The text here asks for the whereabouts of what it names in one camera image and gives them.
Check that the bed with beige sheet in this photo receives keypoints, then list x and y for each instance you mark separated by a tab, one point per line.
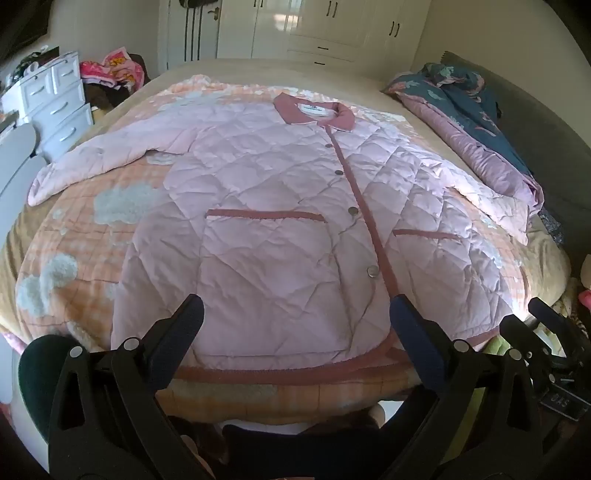
258	69

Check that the white rounded chair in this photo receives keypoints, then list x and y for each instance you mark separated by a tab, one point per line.
18	143
18	189

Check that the black striped hanging bag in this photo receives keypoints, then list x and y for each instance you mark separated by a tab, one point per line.
191	3

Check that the orange plaid fleece blanket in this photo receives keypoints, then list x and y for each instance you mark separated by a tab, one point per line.
83	258

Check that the glossy white wardrobe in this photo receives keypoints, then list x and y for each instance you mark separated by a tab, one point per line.
323	27

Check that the pink cartoon print cloth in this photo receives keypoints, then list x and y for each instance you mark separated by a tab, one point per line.
120	69

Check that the white striped door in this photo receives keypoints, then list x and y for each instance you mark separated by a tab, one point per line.
178	37

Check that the teal floral duvet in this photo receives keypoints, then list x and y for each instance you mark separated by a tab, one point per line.
461	120

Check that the pink object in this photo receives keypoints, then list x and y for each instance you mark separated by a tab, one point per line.
585	297

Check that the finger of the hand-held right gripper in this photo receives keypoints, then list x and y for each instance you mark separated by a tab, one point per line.
513	330
544	314

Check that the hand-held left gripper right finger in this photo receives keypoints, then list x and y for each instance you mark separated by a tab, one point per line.
411	333

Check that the grey padded headboard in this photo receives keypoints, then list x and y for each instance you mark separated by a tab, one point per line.
545	120

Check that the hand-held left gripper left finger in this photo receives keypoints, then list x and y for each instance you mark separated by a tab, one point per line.
182	333

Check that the dark brown chair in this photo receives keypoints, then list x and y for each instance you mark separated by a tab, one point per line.
104	97

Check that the white chest of drawers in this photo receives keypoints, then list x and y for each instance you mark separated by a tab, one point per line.
55	110

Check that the pink quilted jacket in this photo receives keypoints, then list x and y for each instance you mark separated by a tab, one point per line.
277	207

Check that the black television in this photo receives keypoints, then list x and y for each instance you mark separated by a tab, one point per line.
32	27

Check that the dark green round object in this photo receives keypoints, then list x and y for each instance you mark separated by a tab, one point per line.
39	369

